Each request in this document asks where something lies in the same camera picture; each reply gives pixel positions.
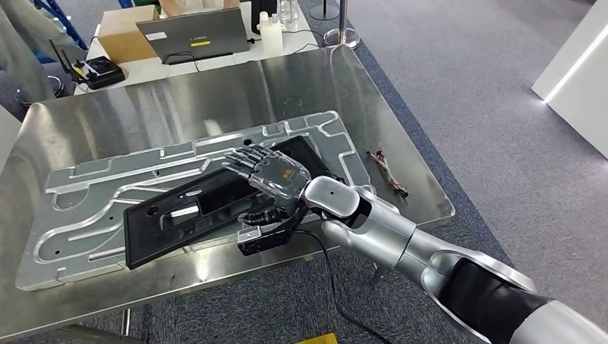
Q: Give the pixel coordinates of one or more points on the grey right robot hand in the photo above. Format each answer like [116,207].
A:
[280,180]

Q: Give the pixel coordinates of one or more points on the black plastic plate part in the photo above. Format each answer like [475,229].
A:
[152,242]

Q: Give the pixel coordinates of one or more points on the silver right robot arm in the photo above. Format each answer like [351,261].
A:
[380,228]

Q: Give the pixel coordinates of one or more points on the steel workbench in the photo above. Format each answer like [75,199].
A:
[142,109]

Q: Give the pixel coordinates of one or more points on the white plastic bottle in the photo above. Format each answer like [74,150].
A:
[271,38]

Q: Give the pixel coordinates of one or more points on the grey laptop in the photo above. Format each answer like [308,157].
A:
[199,33]

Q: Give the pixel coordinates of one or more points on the clear plastic bottle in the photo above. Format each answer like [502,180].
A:
[289,12]

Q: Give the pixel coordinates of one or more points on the white table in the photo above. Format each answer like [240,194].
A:
[142,71]

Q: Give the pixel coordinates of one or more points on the aluminium fixture plate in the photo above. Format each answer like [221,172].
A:
[95,180]

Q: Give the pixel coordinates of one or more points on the cardboard box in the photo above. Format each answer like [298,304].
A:
[171,7]
[123,42]

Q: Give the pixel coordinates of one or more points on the black router with antennas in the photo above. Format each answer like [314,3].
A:
[102,73]

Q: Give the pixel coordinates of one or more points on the blue metal rack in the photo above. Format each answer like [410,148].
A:
[66,26]

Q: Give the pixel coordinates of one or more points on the person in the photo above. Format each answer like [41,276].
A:
[19,47]

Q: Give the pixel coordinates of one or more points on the white lit pillar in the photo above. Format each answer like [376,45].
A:
[579,80]

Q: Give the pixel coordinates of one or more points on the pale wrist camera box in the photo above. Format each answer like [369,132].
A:
[259,244]

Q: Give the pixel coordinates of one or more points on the chrome stanchion post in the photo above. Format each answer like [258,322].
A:
[323,12]
[343,38]

